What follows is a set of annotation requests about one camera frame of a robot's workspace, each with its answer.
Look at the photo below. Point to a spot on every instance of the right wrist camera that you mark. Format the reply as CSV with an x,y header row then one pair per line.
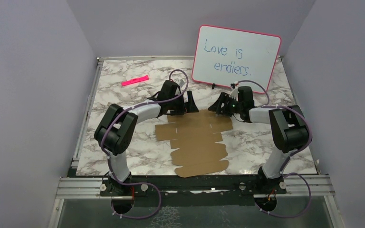
x,y
234,90

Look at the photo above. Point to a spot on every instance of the pink marker pen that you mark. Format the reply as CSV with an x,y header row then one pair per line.
x,y
135,80

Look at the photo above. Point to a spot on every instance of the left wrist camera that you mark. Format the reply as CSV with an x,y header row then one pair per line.
x,y
181,83

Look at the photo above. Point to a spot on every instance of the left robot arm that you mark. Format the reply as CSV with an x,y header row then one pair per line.
x,y
116,129

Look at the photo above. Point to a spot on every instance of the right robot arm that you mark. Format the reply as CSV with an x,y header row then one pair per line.
x,y
290,132

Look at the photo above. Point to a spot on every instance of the brown cardboard box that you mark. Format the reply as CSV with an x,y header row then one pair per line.
x,y
196,142

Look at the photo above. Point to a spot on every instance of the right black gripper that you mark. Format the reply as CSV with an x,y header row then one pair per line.
x,y
224,99

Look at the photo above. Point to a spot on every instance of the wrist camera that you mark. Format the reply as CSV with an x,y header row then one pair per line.
x,y
234,90
181,83

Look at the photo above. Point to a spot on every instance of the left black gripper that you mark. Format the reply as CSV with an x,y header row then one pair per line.
x,y
189,107

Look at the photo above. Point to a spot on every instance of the pink framed whiteboard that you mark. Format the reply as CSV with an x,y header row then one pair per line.
x,y
226,55

